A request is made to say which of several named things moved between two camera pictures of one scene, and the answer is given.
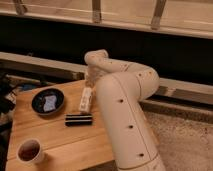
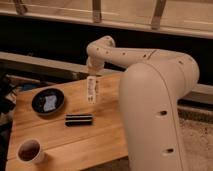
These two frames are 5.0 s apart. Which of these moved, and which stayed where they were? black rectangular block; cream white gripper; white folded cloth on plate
Moved: cream white gripper
Stayed: black rectangular block; white folded cloth on plate
